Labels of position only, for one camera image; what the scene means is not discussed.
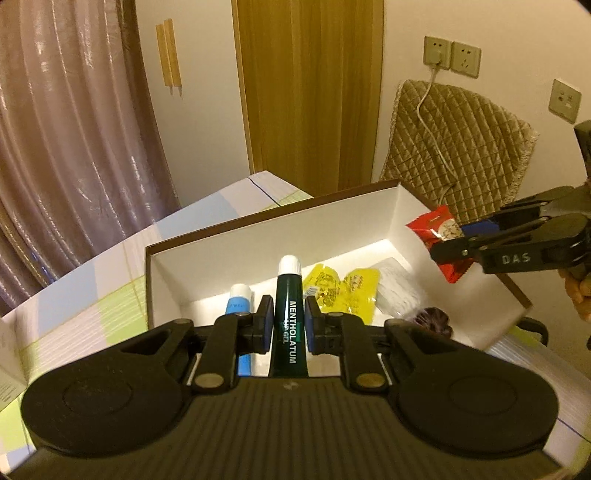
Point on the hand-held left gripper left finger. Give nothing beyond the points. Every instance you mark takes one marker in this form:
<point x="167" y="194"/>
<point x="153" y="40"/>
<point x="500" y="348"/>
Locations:
<point x="265" y="325"/>

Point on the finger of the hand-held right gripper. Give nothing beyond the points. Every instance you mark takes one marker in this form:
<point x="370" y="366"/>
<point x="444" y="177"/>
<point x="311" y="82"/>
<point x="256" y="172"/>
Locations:
<point x="508" y="258"/>
<point x="535" y="198"/>

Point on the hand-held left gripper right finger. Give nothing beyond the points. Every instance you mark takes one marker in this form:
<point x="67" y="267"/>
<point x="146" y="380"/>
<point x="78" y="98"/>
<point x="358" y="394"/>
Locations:
<point x="311" y="328"/>

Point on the blue toothpaste tube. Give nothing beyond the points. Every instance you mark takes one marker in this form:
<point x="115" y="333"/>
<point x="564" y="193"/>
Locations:
<point x="240" y="300"/>

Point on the dark green tube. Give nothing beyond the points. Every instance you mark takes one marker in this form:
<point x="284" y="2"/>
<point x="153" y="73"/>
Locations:
<point x="288" y="295"/>

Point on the brown cardboard box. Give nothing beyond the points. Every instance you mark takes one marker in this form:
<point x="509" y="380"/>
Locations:
<point x="221" y="267"/>

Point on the red snack packet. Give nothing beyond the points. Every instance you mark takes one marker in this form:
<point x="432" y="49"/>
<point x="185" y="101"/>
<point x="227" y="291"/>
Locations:
<point x="438" y="226"/>

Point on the clear floss pick box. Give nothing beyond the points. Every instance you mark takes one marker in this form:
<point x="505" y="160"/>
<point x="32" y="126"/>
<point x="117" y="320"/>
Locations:
<point x="399" y="286"/>

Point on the purple velvet scrunchie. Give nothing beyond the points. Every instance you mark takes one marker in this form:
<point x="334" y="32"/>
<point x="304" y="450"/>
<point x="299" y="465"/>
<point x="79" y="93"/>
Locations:
<point x="431" y="321"/>

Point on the person's right hand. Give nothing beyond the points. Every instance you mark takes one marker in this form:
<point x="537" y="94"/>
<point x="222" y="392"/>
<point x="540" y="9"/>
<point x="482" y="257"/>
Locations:
<point x="579" y="295"/>

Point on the quilted chair cover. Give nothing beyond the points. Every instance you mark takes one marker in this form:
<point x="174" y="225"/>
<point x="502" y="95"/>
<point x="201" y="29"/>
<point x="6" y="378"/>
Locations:
<point x="471" y="147"/>

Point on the checked tablecloth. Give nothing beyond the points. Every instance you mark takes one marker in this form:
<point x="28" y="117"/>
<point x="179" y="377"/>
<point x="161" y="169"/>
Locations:
<point x="115" y="277"/>

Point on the wooden door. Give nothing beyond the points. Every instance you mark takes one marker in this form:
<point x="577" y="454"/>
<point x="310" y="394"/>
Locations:
<point x="309" y="92"/>

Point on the white product box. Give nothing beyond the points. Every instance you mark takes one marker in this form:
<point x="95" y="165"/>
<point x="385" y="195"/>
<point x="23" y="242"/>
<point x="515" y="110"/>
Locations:
<point x="9" y="364"/>

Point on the pink curtain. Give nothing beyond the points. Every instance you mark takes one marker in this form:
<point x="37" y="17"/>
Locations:
<point x="69" y="138"/>

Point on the beige wall socket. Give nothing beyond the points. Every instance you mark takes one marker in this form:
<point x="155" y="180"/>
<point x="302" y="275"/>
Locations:
<point x="465" y="59"/>
<point x="564" y="100"/>
<point x="436" y="46"/>

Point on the wooden wall strip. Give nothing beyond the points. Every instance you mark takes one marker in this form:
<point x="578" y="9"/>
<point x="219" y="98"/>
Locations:
<point x="160" y="55"/>
<point x="171" y="55"/>

